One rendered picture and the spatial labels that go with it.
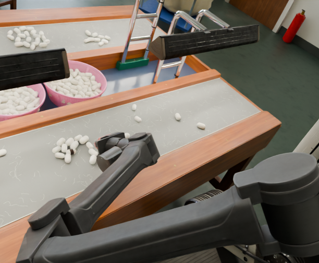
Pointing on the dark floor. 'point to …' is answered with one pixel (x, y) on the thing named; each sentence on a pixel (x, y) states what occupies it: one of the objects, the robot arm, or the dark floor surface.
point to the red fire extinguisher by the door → (294, 27)
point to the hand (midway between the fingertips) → (96, 144)
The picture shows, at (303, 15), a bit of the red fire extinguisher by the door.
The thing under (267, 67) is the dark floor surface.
